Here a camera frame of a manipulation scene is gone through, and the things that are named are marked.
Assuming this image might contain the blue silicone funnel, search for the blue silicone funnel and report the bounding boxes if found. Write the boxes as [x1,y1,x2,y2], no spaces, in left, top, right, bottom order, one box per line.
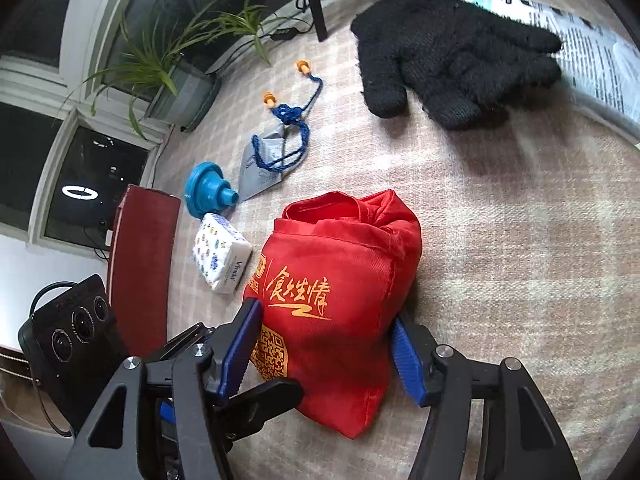
[184,161,238,218]

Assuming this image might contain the orange earplugs with blue cord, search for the orange earplugs with blue cord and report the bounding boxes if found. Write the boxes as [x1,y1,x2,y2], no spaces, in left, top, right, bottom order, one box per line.
[252,59,326,176]

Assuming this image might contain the green spider plant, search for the green spider plant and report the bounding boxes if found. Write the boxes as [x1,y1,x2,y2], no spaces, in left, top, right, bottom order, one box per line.
[60,0,301,141]

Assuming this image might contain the grey-green plastic plant pot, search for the grey-green plastic plant pot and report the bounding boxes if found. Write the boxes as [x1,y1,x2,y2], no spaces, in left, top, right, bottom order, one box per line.
[145,57,221,133]

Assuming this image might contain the red drawstring cloth bag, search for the red drawstring cloth bag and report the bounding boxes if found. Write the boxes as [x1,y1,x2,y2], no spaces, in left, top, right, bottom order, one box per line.
[242,190,423,441]

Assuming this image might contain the white window frame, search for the white window frame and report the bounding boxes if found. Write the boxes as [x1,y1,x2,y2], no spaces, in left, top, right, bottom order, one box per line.
[0,0,171,241]

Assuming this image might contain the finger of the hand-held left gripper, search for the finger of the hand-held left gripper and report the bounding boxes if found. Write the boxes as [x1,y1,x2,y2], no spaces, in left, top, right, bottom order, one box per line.
[219,379,305,442]

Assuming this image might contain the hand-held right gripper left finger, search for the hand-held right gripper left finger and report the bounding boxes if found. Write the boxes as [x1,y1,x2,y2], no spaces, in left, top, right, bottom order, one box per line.
[60,297,266,480]

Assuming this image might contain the black knit glove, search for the black knit glove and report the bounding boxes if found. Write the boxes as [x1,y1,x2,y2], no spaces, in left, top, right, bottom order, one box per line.
[350,0,566,131]

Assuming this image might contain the printed paper leaflet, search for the printed paper leaflet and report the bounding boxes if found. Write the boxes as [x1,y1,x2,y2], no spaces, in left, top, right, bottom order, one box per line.
[450,0,640,126]

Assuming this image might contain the patterned white tissue pack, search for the patterned white tissue pack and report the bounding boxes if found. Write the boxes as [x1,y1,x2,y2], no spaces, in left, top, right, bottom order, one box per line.
[191,212,253,295]

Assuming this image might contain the grey foil sachet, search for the grey foil sachet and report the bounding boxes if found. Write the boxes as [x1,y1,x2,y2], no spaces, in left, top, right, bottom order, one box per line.
[237,127,293,203]

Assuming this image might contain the black light stand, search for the black light stand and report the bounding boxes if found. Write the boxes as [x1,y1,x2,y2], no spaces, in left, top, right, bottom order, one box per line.
[300,0,451,43]

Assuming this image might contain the dark red cardboard box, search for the dark red cardboard box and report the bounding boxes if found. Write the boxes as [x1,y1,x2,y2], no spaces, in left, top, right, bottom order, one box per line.
[106,184,182,358]

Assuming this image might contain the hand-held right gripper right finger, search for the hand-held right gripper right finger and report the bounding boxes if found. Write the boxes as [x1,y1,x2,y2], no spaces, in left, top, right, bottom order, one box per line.
[390,312,583,480]

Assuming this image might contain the black power cable with switch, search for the black power cable with switch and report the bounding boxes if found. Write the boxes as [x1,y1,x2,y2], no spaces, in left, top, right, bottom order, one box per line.
[205,0,313,78]

